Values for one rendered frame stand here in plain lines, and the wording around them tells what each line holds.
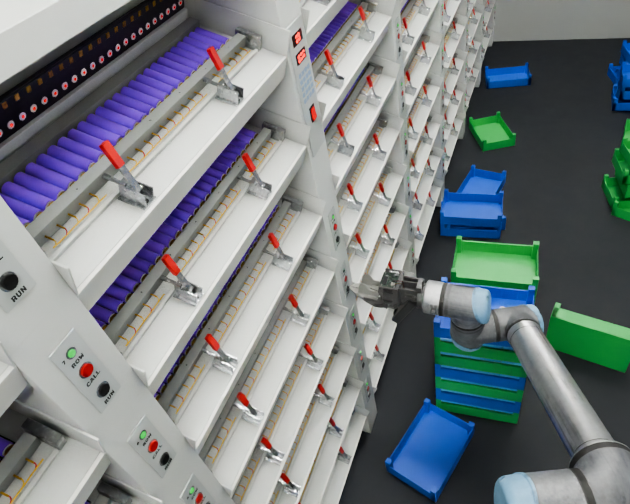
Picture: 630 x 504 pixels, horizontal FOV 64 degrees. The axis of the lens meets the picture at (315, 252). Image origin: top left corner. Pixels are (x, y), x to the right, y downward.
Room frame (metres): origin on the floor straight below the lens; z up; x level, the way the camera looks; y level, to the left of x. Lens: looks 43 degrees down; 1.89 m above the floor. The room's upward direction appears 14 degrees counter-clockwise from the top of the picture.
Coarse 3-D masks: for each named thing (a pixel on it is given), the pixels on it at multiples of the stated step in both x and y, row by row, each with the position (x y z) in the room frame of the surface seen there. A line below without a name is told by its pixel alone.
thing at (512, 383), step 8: (440, 368) 0.97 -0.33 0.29; (448, 368) 1.00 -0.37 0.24; (440, 376) 0.97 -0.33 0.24; (448, 376) 0.96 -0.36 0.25; (456, 376) 0.95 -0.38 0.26; (464, 376) 0.93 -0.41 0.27; (472, 376) 0.92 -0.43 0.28; (480, 376) 0.91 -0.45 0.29; (488, 376) 0.90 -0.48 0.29; (496, 376) 0.92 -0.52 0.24; (488, 384) 0.90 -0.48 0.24; (496, 384) 0.88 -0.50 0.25; (504, 384) 0.87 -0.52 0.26; (512, 384) 0.86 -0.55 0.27; (520, 384) 0.85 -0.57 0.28
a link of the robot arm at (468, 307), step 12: (444, 288) 0.85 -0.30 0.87; (456, 288) 0.84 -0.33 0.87; (468, 288) 0.83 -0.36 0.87; (480, 288) 0.82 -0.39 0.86; (444, 300) 0.82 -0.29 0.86; (456, 300) 0.81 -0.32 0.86; (468, 300) 0.79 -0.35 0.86; (480, 300) 0.78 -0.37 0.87; (444, 312) 0.80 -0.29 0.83; (456, 312) 0.79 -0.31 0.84; (468, 312) 0.78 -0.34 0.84; (480, 312) 0.76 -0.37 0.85; (456, 324) 0.80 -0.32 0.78; (468, 324) 0.77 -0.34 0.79; (480, 324) 0.78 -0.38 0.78
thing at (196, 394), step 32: (288, 192) 0.99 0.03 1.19; (288, 224) 0.91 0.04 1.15; (256, 256) 0.81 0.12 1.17; (288, 256) 0.81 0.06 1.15; (224, 288) 0.73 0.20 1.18; (256, 288) 0.74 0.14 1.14; (224, 320) 0.67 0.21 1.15; (256, 320) 0.67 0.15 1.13; (192, 352) 0.59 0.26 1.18; (224, 352) 0.60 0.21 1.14; (192, 384) 0.54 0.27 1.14; (224, 384) 0.54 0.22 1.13; (192, 416) 0.49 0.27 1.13
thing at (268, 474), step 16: (336, 304) 0.96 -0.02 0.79; (320, 320) 0.94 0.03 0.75; (336, 320) 0.94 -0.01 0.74; (320, 336) 0.89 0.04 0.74; (336, 336) 0.89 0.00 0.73; (304, 352) 0.84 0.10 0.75; (320, 352) 0.84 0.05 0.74; (304, 368) 0.80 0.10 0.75; (288, 384) 0.76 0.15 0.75; (304, 384) 0.75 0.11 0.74; (304, 400) 0.71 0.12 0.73; (272, 416) 0.68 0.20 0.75; (288, 416) 0.67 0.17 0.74; (272, 432) 0.64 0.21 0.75; (288, 432) 0.63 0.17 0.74; (256, 448) 0.60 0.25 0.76; (288, 448) 0.60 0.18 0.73; (272, 464) 0.56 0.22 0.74; (256, 480) 0.53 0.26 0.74; (272, 480) 0.53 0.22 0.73; (256, 496) 0.50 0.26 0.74
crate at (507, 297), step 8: (488, 288) 1.08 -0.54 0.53; (496, 288) 1.07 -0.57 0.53; (504, 288) 1.06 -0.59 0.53; (528, 288) 1.02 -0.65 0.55; (496, 296) 1.07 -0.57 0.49; (504, 296) 1.06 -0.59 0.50; (512, 296) 1.05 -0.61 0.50; (520, 296) 1.04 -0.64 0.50; (528, 296) 1.01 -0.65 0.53; (496, 304) 1.04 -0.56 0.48; (504, 304) 1.03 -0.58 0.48; (512, 304) 1.03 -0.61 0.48; (520, 304) 1.02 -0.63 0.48; (440, 320) 0.99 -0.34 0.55; (448, 320) 1.03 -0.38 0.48; (440, 328) 0.97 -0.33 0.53; (448, 328) 0.96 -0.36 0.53; (440, 336) 0.97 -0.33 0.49; (448, 336) 0.96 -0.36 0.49; (496, 344) 0.89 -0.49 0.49; (504, 344) 0.88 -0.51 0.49
